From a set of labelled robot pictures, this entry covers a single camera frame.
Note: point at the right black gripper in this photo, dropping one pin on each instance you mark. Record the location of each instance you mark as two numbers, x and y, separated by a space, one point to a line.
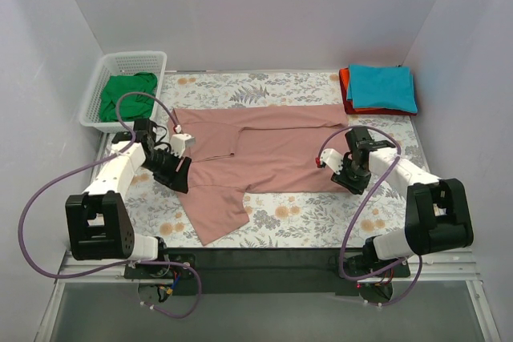
346 181

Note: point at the orange folded t shirt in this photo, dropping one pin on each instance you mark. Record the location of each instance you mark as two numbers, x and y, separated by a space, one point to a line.
344 79

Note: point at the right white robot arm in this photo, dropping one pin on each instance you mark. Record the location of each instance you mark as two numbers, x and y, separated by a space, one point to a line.
437 214

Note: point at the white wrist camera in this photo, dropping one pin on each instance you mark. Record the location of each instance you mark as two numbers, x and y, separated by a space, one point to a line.
180 143
332 159

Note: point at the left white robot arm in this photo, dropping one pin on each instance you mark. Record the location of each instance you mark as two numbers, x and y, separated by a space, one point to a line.
98 223

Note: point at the aluminium rail frame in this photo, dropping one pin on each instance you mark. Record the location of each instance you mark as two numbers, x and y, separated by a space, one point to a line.
438 299

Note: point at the blue folded t shirt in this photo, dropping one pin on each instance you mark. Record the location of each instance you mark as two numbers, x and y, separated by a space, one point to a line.
385 87

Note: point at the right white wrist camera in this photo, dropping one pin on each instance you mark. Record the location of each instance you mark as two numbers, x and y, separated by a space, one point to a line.
332 159

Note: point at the floral table mat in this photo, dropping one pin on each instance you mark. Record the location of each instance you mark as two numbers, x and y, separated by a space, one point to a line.
275 220

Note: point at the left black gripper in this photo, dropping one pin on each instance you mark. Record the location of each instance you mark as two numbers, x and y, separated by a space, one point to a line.
179 174

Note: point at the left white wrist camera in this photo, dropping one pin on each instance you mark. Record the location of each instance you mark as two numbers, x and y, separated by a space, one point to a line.
180 143

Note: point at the green t shirt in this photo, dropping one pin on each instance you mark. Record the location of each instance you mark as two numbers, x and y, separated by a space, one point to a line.
133 106

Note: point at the white plastic basket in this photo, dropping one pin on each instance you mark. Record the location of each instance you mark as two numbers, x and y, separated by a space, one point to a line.
121 63

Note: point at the pink t shirt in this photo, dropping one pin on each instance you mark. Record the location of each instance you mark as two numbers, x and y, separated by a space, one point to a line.
252 150

